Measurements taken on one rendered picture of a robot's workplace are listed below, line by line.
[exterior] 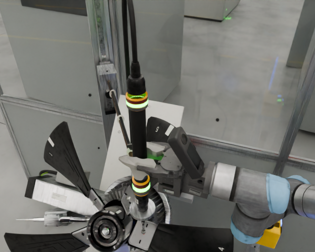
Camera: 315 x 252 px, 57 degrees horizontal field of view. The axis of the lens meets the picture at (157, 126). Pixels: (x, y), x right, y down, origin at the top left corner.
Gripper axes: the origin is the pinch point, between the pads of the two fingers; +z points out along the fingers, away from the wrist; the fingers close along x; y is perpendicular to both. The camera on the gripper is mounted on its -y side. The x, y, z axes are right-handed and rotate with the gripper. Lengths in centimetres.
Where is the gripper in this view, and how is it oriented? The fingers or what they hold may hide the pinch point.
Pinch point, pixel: (128, 150)
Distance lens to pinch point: 68.2
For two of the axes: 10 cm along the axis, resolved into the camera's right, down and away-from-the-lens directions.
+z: -9.4, -2.0, 2.6
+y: 0.0, 8.0, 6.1
